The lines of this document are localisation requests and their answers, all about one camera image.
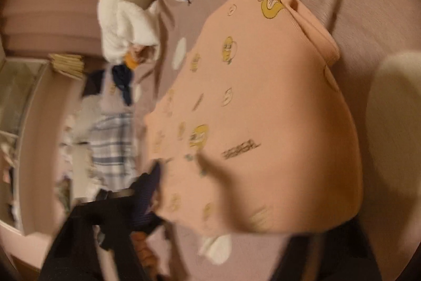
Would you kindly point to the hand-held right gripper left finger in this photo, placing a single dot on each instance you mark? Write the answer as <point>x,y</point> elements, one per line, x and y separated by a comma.
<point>148,192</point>

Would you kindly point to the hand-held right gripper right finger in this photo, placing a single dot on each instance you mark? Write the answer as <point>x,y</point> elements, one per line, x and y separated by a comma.
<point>312,251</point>

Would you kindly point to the peach printed baby garment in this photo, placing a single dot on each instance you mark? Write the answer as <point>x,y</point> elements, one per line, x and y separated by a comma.
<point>263,103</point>

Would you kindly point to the person's left hand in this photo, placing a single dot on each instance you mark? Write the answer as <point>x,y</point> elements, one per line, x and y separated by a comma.
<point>146,251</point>

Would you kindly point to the plaid pillow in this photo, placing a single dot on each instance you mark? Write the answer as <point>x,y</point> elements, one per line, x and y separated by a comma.
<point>111,142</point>

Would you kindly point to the navy cloth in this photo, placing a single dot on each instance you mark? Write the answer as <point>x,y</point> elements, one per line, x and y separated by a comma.
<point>121,80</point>

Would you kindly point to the mustard cloth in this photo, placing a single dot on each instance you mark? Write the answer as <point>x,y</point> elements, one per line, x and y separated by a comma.
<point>131,61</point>

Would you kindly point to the white folded cloth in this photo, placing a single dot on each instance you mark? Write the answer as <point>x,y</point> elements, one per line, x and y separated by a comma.
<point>394,136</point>

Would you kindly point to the beige fringe hanging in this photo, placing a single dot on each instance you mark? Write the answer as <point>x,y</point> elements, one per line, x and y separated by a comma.
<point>67,65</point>

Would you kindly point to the white fluffy garment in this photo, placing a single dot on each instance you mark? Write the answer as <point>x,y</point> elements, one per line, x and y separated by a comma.
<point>131,4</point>

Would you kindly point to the pink curtain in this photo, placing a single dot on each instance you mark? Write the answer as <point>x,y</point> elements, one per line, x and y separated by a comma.
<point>49,11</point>

